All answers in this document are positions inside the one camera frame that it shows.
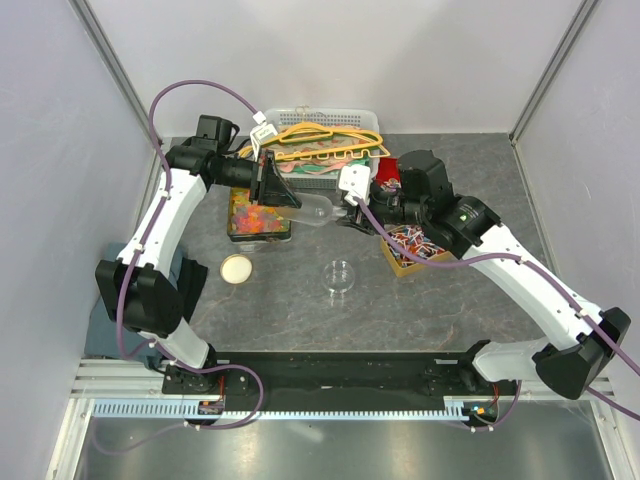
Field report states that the pink clothes hanger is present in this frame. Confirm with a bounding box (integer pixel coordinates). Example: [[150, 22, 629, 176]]
[[274, 137, 392, 164]]

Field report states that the green cloth in basket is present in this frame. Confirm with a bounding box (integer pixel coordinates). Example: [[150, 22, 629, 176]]
[[277, 157, 371, 175]]

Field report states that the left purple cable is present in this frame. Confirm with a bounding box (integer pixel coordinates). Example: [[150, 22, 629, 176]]
[[89, 78, 266, 455]]

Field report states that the clear plastic scoop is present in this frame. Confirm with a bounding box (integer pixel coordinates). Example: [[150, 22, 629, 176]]
[[275, 193, 347, 227]]

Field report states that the grey cable duct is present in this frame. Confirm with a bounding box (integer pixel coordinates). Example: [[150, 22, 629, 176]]
[[91, 398, 491, 421]]

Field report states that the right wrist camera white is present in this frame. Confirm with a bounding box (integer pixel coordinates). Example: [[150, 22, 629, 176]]
[[337, 164, 371, 206]]

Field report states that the clear glass bowl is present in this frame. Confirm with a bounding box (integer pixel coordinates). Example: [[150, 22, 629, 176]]
[[321, 259, 356, 305]]

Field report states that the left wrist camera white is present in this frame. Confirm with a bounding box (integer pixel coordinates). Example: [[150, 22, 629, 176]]
[[249, 111, 278, 159]]

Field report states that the grey plastic basket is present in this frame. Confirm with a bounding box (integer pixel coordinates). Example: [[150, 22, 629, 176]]
[[265, 106, 380, 190]]

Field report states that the yellow clothes hanger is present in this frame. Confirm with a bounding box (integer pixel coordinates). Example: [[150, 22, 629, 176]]
[[237, 122, 384, 159]]

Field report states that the gold lollipop tin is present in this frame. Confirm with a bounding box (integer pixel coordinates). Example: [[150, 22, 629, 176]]
[[380, 219, 461, 278]]

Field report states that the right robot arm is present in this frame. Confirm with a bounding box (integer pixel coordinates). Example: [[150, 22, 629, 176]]
[[338, 150, 639, 400]]

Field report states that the blue folded cloth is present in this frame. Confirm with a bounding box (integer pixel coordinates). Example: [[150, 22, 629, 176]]
[[84, 242, 162, 371]]

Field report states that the white round lid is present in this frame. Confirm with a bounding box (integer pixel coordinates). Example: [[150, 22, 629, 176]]
[[220, 254, 253, 285]]

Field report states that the purple cable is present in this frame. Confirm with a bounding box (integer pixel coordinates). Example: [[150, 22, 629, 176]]
[[357, 202, 640, 434], [89, 78, 266, 455]]

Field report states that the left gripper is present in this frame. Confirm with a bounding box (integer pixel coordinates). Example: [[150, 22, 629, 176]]
[[213, 150, 302, 210]]

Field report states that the gold gummy candy tin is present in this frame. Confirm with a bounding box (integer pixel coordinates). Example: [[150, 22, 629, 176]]
[[227, 188, 292, 243]]

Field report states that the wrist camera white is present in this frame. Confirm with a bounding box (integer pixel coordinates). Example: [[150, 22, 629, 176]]
[[249, 111, 278, 159], [337, 164, 371, 206]]

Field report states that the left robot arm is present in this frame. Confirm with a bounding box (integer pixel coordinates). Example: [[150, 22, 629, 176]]
[[95, 112, 302, 393]]

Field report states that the red candy tray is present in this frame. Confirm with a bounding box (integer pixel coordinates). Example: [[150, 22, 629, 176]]
[[374, 157, 438, 224]]

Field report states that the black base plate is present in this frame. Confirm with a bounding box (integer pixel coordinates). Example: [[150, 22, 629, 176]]
[[162, 352, 516, 409]]

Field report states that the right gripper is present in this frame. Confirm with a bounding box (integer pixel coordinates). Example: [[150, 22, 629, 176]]
[[337, 185, 428, 236]]

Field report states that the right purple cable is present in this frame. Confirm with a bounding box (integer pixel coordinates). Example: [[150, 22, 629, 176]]
[[357, 202, 640, 434]]

